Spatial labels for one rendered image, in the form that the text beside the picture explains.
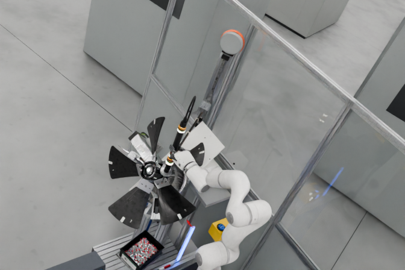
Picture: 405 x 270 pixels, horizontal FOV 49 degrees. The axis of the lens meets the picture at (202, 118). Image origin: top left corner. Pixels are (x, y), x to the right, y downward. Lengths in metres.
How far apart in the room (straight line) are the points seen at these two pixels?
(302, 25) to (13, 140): 5.57
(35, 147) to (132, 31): 1.65
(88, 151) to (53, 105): 0.74
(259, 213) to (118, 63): 3.67
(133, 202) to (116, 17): 2.89
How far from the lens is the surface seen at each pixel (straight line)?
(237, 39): 2.83
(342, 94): 2.51
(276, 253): 3.19
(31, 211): 3.96
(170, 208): 2.63
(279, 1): 8.45
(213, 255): 2.27
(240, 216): 1.96
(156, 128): 2.80
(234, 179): 2.04
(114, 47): 5.35
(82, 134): 4.65
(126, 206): 2.78
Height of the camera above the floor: 3.13
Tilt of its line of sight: 36 degrees down
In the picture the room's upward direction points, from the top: 22 degrees clockwise
